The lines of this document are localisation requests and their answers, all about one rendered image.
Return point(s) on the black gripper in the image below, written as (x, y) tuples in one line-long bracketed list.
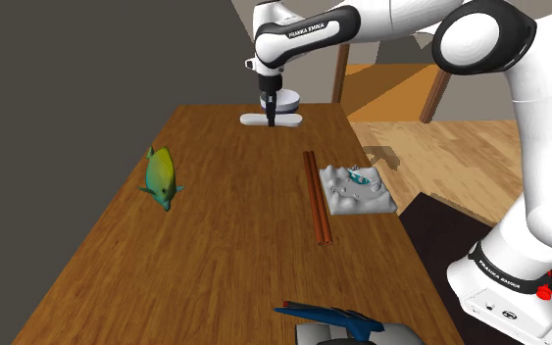
[(270, 85)]

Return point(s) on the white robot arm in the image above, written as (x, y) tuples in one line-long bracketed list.
[(538, 143)]

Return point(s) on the white bowl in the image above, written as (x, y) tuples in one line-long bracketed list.
[(289, 99)]

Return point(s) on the white flat oblong dish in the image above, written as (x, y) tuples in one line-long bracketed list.
[(252, 119)]

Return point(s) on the orange table with brown legs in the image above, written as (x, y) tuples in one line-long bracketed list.
[(390, 86)]

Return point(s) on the brown stick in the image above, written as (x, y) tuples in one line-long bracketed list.
[(314, 200), (320, 196)]

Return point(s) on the green yellow fish figure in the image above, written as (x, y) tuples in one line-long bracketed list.
[(161, 174)]

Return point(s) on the grey relief slab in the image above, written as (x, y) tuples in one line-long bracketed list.
[(356, 198)]

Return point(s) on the brown wooden table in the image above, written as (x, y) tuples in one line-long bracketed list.
[(227, 229)]

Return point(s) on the dark robot stand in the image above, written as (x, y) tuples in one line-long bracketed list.
[(428, 239)]

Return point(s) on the blue pronged tool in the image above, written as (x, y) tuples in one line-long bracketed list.
[(337, 317)]

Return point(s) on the grey rounded object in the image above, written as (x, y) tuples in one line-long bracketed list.
[(400, 334)]

